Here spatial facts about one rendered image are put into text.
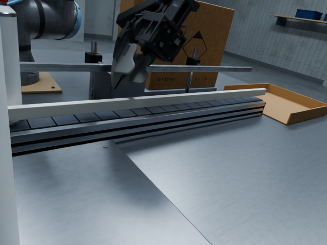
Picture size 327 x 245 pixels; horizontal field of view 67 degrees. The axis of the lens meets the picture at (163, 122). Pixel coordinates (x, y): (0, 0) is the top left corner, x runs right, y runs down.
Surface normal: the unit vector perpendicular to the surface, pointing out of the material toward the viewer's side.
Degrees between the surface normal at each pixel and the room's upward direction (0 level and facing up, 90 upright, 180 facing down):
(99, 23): 90
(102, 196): 0
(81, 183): 0
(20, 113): 90
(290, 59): 90
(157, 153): 0
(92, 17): 90
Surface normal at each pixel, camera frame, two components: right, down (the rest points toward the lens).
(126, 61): -0.62, -0.30
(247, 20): -0.81, 0.11
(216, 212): 0.17, -0.90
